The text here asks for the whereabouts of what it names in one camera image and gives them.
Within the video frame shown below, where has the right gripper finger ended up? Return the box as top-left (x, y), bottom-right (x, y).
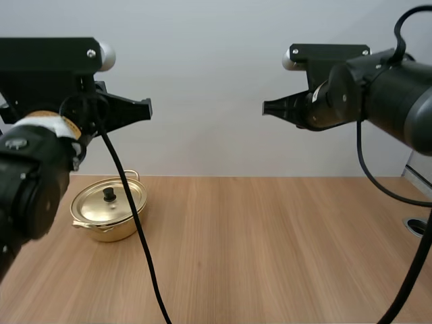
top-left (261, 91), bottom-right (298, 128)

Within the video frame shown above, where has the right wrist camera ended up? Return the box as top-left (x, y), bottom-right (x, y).
top-left (281, 43), bottom-right (373, 92)

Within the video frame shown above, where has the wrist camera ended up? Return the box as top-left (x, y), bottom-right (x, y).
top-left (0, 36), bottom-right (117, 126)
top-left (281, 43), bottom-right (373, 92)

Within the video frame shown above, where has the gold lid with black knob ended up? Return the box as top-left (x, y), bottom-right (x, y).
top-left (70, 178), bottom-right (148, 225)

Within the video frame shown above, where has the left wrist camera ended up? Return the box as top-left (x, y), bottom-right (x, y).
top-left (0, 36), bottom-right (117, 126)

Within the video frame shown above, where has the gold pot with two handles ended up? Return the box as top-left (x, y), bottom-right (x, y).
top-left (70, 170), bottom-right (150, 243)

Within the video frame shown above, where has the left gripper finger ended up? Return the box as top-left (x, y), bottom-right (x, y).
top-left (101, 92), bottom-right (153, 133)

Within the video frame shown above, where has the black cable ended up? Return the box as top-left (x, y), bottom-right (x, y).
top-left (376, 207), bottom-right (432, 324)
top-left (356, 116), bottom-right (432, 205)
top-left (393, 3), bottom-right (432, 65)
top-left (59, 93), bottom-right (173, 324)

